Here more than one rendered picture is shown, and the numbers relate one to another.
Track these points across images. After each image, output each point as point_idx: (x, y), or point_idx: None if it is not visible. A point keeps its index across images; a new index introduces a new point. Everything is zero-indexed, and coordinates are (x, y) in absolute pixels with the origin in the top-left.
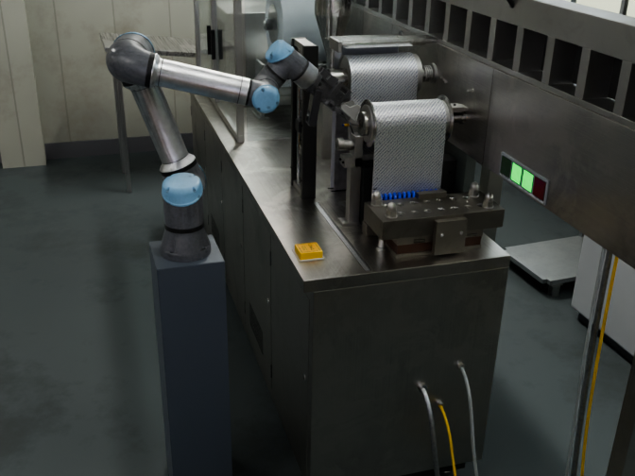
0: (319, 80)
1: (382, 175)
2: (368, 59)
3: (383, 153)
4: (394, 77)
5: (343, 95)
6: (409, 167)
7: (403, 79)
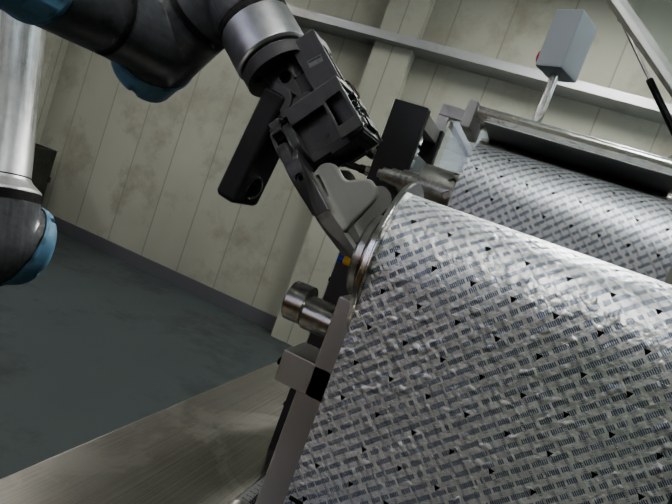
0: (278, 52)
1: (338, 463)
2: (532, 162)
3: (369, 378)
4: (588, 231)
5: (338, 134)
6: (459, 502)
7: (619, 249)
